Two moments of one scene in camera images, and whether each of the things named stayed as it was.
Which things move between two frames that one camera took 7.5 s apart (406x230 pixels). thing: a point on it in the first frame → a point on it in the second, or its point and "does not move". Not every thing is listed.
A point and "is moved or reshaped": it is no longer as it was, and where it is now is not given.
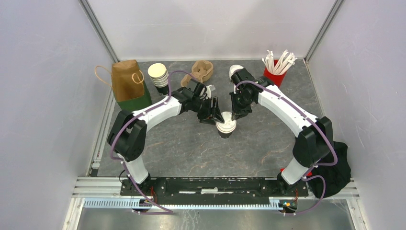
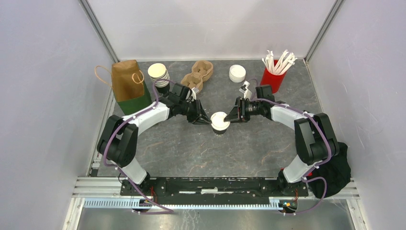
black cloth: x=336 y=176 does not move
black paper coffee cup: x=224 y=135 is moved or reshaped
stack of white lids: x=232 y=68 does not move
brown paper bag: x=126 y=79 does not move
